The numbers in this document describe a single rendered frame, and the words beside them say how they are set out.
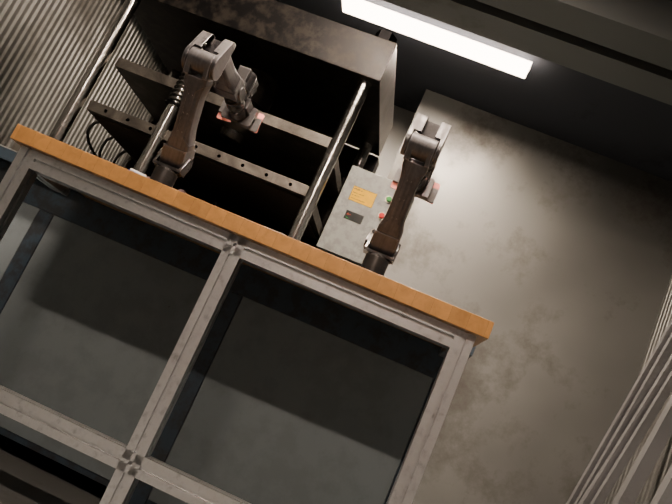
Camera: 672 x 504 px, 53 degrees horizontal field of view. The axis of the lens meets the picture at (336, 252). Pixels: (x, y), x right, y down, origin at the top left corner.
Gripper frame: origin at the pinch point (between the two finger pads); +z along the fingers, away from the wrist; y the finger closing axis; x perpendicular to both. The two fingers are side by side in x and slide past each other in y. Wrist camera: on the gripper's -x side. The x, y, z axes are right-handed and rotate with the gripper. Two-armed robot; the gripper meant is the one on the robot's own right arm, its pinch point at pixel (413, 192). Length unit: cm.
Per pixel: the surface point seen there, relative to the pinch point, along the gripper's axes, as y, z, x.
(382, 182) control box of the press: 18, 74, -25
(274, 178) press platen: 61, 69, -7
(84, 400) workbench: 61, -12, 97
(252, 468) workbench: 10, -14, 95
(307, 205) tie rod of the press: 41, 62, 0
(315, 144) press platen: 52, 73, -30
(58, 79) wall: 236, 167, -42
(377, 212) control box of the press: 15, 74, -12
